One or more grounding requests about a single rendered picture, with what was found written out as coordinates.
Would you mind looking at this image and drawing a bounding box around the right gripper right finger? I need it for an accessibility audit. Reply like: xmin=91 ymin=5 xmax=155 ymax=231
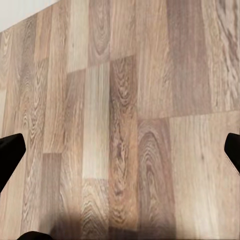
xmin=224 ymin=133 xmax=240 ymax=173

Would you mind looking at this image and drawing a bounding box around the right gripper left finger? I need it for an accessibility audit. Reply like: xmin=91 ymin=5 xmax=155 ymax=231
xmin=0 ymin=133 xmax=26 ymax=194

